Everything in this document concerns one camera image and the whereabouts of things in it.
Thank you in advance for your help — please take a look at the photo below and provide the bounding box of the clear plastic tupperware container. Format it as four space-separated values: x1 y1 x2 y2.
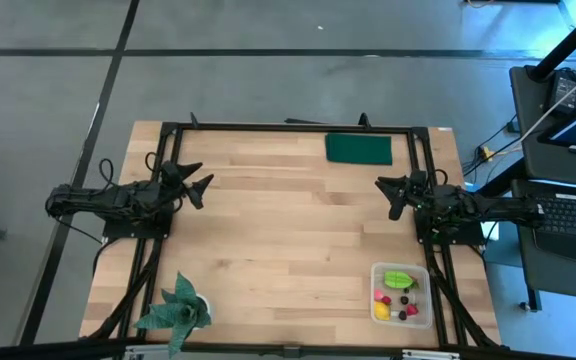
370 263 434 330

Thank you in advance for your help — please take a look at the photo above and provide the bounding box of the white box beside table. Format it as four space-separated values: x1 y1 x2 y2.
481 219 501 242

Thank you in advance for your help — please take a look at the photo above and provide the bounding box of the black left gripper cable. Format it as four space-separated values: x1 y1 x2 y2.
97 151 164 191

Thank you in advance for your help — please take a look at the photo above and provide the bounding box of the black diagonal pole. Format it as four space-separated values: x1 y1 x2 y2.
526 0 576 82

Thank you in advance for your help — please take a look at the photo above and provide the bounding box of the white cable over cart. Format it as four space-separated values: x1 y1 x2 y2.
516 58 576 146

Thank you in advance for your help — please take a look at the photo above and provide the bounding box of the black front crossbar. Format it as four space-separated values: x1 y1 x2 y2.
0 335 576 360

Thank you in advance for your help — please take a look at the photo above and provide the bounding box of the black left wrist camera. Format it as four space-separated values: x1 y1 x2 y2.
160 160 180 182

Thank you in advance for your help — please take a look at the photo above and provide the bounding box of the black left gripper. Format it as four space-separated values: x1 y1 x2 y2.
153 160 216 211

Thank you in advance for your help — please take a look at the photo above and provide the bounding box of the black power adapter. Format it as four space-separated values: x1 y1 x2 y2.
546 68 576 115

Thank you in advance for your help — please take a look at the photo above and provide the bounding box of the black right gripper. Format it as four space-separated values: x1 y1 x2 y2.
374 175 442 222

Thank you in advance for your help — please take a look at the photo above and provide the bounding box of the green folded cloth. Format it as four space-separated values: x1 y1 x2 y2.
324 132 394 167

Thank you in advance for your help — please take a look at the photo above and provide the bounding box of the dark grey cart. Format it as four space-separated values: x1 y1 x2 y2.
508 64 576 314

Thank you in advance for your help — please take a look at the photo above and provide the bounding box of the artificial green potted plant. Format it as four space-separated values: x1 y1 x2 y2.
131 270 216 359

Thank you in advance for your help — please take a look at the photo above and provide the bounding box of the black aluminium table frame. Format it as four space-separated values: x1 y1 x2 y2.
78 111 503 351

